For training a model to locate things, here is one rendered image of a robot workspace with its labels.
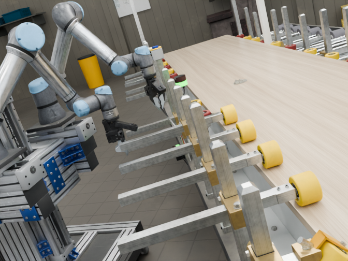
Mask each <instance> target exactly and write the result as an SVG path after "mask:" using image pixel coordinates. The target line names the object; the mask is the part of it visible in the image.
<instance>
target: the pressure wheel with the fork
mask: <svg viewBox="0 0 348 261"><path fill-rule="evenodd" d="M319 249H320V250H321V251H322V259H321V260H320V261H348V252H347V251H345V250H343V249H341V248H340V247H338V246H336V245H335V244H333V243H331V242H330V241H328V240H325V242H324V243H323V244H322V245H321V247H320V248H319Z"/></svg>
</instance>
